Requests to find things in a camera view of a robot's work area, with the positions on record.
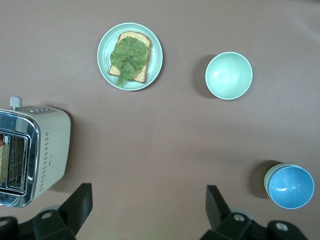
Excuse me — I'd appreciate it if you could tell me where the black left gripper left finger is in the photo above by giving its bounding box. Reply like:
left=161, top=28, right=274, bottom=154
left=0, top=183, right=94, bottom=240

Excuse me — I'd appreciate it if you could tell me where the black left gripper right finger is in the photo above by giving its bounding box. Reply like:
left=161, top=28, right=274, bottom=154
left=199, top=184, right=309, bottom=240

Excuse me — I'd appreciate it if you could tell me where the green bowl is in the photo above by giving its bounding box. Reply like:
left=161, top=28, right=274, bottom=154
left=204, top=51, right=254, bottom=101
left=263, top=163, right=302, bottom=200

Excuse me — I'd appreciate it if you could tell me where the blue bowl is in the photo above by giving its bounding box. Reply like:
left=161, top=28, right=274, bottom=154
left=268, top=166, right=316, bottom=210

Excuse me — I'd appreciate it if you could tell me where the cream and chrome toaster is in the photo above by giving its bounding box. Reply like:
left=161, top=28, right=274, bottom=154
left=0, top=96, right=72, bottom=209

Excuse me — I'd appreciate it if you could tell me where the brown bread slice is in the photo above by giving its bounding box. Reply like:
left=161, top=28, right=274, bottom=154
left=0, top=134, right=6, bottom=184

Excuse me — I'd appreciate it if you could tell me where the brown table cloth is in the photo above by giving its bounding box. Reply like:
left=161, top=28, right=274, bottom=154
left=0, top=0, right=320, bottom=240

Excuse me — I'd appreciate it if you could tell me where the toast slice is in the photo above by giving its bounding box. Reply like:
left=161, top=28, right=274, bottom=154
left=108, top=31, right=153, bottom=85

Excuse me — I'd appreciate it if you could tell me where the green lettuce leaf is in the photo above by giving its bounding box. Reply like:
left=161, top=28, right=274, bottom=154
left=109, top=36, right=150, bottom=87

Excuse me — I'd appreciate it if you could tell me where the green plate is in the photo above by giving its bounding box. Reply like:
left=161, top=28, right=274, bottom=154
left=97, top=22, right=164, bottom=92

